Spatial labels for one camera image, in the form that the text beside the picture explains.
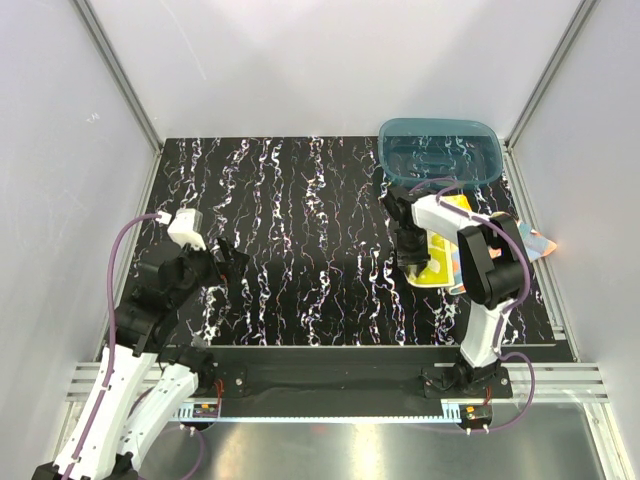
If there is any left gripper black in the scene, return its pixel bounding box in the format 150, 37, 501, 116
170, 234, 250, 307

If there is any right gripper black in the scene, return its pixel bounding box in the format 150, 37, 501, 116
395, 226, 430, 274

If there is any yellow crocodile towel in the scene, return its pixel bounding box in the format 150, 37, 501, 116
402, 194, 472, 289

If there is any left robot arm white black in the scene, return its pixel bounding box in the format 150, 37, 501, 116
33, 238, 250, 479

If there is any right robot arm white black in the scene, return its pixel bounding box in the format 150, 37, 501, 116
383, 187, 531, 397

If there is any teal transparent plastic bin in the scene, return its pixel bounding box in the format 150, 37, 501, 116
378, 118, 503, 189

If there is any orange blue dotted towel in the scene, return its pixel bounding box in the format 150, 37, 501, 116
447, 220, 557, 295

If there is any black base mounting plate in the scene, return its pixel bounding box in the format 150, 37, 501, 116
195, 346, 513, 400

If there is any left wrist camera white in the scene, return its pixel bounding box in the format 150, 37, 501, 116
167, 208, 206, 251

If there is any slotted cable duct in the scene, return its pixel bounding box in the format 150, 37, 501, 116
175, 397, 461, 424

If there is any aluminium front rail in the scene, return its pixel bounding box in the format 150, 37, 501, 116
64, 362, 611, 404

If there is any left aluminium frame post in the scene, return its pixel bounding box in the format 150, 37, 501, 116
70, 0, 164, 153

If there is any aluminium frame post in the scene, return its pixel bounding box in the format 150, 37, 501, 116
70, 0, 164, 153
504, 0, 599, 152

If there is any right aluminium frame post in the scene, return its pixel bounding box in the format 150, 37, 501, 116
504, 0, 599, 152

